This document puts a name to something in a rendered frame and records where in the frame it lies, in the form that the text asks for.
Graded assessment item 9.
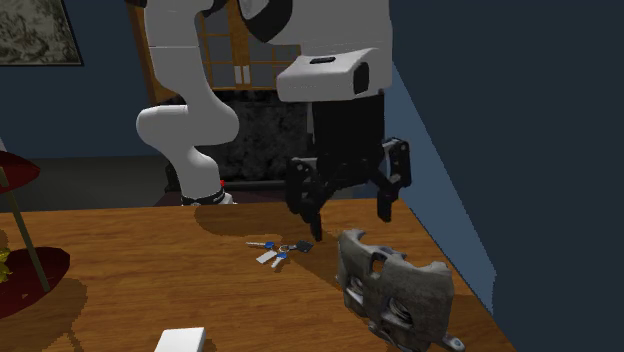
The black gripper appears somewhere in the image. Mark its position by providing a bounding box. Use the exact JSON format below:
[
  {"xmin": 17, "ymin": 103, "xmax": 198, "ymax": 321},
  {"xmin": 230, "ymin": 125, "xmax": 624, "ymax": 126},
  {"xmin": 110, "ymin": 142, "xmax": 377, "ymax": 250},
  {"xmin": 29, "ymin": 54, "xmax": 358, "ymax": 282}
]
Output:
[{"xmin": 284, "ymin": 91, "xmax": 413, "ymax": 243}]

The black mottled cabinet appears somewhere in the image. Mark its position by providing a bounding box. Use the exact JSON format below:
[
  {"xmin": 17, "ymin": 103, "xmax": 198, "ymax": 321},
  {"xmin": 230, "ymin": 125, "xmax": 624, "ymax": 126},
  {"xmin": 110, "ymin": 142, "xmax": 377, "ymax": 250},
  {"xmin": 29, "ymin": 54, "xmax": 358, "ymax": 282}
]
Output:
[{"xmin": 167, "ymin": 92, "xmax": 316, "ymax": 183}]

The key bunch with blue tags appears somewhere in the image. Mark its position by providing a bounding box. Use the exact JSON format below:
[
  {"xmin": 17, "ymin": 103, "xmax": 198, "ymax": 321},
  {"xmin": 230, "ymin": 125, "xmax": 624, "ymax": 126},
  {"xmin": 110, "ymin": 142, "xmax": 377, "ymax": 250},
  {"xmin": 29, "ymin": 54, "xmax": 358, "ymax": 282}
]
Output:
[{"xmin": 245, "ymin": 238, "xmax": 315, "ymax": 270}]

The grey metal brake caliper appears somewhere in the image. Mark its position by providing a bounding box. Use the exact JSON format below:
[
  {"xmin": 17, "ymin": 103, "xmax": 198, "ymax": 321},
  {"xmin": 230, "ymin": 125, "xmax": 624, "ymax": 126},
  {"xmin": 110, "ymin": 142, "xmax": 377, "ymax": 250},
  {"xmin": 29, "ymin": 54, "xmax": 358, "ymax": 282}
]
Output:
[{"xmin": 334, "ymin": 228, "xmax": 466, "ymax": 352}]

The white box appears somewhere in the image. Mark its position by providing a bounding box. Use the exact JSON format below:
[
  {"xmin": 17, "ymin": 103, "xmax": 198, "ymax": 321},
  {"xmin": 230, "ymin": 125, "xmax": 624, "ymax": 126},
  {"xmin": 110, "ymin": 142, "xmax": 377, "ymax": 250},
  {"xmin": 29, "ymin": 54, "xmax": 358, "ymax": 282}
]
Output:
[{"xmin": 153, "ymin": 326, "xmax": 207, "ymax": 352}]

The red tiered serving stand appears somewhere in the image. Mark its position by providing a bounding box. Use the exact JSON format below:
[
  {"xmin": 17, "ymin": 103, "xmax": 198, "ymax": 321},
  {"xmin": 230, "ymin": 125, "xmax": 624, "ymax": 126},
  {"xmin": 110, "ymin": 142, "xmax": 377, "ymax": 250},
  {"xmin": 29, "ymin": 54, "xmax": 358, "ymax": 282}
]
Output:
[{"xmin": 0, "ymin": 149, "xmax": 72, "ymax": 321}]

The yellow green fruit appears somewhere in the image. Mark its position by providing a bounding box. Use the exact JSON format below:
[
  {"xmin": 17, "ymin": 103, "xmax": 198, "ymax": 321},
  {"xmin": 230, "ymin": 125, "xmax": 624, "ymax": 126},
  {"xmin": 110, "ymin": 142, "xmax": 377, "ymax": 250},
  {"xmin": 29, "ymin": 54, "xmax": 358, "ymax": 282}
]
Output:
[{"xmin": 0, "ymin": 245, "xmax": 12, "ymax": 284}]

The framed wall picture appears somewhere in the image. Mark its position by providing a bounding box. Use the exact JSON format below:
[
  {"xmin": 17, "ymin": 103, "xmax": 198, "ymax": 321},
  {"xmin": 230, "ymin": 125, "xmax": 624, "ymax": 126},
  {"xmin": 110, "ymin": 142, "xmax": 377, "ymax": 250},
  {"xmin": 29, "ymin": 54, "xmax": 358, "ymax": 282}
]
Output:
[{"xmin": 0, "ymin": 0, "xmax": 85, "ymax": 67}]

